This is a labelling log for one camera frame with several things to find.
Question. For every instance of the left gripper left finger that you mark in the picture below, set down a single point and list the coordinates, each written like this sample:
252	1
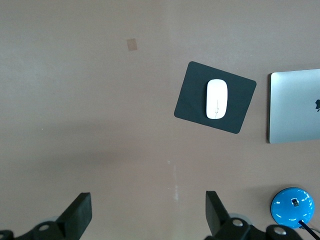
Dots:
75	220

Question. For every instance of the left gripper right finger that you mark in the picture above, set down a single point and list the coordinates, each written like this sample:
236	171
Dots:
220	225

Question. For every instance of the white computer mouse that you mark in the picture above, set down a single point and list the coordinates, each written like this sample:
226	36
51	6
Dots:
216	97

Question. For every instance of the black mouse pad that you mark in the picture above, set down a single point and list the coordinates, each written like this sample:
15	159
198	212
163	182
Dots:
190	100

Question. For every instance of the blue desk lamp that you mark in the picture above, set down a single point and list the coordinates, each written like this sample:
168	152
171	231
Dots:
282	210

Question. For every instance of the silver laptop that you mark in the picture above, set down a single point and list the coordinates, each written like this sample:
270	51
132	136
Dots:
292	112

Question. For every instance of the brown tape patch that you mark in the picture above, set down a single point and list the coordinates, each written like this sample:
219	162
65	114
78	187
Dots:
132	44

